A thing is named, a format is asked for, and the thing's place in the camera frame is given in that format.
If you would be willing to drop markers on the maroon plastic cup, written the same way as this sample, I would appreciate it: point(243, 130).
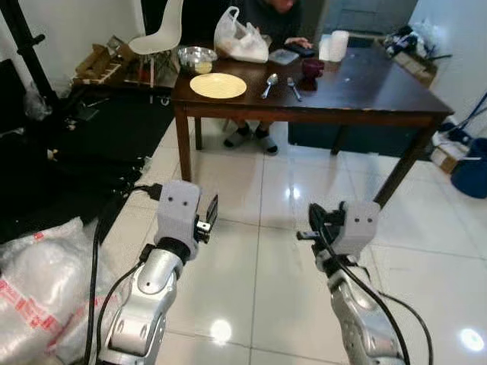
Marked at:
point(312, 70)

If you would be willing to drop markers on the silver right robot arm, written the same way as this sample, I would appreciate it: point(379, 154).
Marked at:
point(358, 319)

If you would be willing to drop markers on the pale yellow round plate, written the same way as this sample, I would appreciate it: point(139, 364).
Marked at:
point(218, 86)

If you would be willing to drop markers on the metal fork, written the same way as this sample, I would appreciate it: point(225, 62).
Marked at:
point(294, 90)

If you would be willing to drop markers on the dark brown wooden table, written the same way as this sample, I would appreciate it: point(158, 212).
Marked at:
point(358, 87)

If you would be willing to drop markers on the metal spoon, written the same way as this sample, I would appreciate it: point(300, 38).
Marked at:
point(271, 80)

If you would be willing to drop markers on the black floor mat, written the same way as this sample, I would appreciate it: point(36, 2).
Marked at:
point(68, 167)

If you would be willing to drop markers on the blue plastic bucket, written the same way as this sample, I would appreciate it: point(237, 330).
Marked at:
point(472, 171)

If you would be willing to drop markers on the grey food container lid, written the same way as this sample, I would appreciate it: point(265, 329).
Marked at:
point(284, 57)

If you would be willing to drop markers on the white plastic shopping bag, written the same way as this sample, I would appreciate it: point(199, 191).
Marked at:
point(242, 42)

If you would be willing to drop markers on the clear plastic bag red print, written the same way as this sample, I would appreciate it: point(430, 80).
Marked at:
point(42, 296)

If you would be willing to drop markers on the black phone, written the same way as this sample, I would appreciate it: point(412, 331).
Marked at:
point(301, 50)

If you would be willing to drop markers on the white paper roll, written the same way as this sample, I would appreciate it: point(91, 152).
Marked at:
point(338, 46)

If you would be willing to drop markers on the white plastic chair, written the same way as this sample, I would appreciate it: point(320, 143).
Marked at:
point(163, 34)

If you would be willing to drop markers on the brown cardboard box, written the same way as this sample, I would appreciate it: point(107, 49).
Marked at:
point(99, 65)

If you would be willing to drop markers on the cardboard box of clutter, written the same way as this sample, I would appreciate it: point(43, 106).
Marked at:
point(415, 57)

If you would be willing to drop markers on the seated person in dark top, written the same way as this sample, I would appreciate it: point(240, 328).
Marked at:
point(278, 19)

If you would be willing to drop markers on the black tripod stand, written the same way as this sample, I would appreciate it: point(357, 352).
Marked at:
point(27, 53)

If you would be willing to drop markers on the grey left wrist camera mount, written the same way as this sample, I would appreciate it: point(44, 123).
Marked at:
point(178, 209)

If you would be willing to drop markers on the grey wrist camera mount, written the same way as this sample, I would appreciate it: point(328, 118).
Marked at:
point(178, 209)
point(361, 224)

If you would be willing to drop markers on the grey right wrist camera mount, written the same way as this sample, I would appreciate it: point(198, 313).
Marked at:
point(361, 224)

